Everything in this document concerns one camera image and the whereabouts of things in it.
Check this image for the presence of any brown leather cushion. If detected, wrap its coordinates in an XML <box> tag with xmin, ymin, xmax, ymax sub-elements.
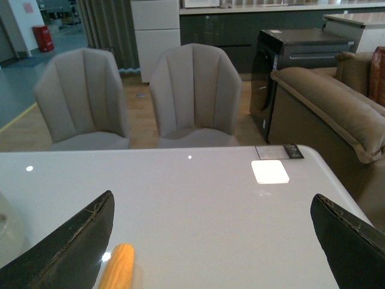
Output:
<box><xmin>369</xmin><ymin>46</ymin><xmax>384</xmax><ymax>106</ymax></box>

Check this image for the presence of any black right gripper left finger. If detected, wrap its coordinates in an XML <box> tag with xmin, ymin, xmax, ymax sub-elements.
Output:
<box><xmin>1</xmin><ymin>190</ymin><xmax>115</xmax><ymax>288</ymax></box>

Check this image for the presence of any yellow corn cob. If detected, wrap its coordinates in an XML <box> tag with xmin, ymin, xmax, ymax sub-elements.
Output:
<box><xmin>98</xmin><ymin>243</ymin><xmax>135</xmax><ymax>288</ymax></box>

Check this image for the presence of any grey pleated curtain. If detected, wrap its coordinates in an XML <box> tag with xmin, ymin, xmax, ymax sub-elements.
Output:
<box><xmin>77</xmin><ymin>0</ymin><xmax>140</xmax><ymax>69</ymax></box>

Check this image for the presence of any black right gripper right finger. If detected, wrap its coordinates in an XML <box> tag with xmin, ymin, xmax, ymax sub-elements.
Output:
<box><xmin>310</xmin><ymin>194</ymin><xmax>384</xmax><ymax>288</ymax></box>

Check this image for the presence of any white drawer cabinet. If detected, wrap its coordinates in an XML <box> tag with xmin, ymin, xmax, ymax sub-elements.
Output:
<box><xmin>131</xmin><ymin>1</ymin><xmax>180</xmax><ymax>83</ymax></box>

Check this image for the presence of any black washing machine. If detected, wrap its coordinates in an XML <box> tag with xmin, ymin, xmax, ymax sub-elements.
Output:
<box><xmin>250</xmin><ymin>28</ymin><xmax>354</xmax><ymax>141</ymax></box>

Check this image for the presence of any table label sticker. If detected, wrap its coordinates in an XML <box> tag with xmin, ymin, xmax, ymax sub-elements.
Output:
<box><xmin>255</xmin><ymin>144</ymin><xmax>304</xmax><ymax>160</ymax></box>

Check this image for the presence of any beige upholstered chair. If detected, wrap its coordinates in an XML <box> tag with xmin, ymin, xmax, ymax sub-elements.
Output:
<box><xmin>149</xmin><ymin>43</ymin><xmax>242</xmax><ymax>149</ymax></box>
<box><xmin>34</xmin><ymin>48</ymin><xmax>130</xmax><ymax>151</ymax></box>

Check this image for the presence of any red fire extinguisher box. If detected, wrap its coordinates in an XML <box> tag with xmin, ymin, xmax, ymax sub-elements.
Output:
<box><xmin>32</xmin><ymin>25</ymin><xmax>54</xmax><ymax>52</ymax></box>

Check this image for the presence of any left beige upholstered chair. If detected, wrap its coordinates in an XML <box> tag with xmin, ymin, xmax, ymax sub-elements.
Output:
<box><xmin>34</xmin><ymin>48</ymin><xmax>130</xmax><ymax>151</ymax></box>

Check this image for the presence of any dark grey kitchen counter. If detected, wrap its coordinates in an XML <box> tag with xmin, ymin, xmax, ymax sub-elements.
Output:
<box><xmin>179</xmin><ymin>1</ymin><xmax>384</xmax><ymax>80</ymax></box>

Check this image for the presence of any tan fabric sofa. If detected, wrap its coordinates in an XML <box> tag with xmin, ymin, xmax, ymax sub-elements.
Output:
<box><xmin>268</xmin><ymin>52</ymin><xmax>384</xmax><ymax>231</ymax></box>

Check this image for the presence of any right beige upholstered chair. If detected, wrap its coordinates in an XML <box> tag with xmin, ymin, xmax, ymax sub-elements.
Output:
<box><xmin>149</xmin><ymin>43</ymin><xmax>242</xmax><ymax>149</ymax></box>

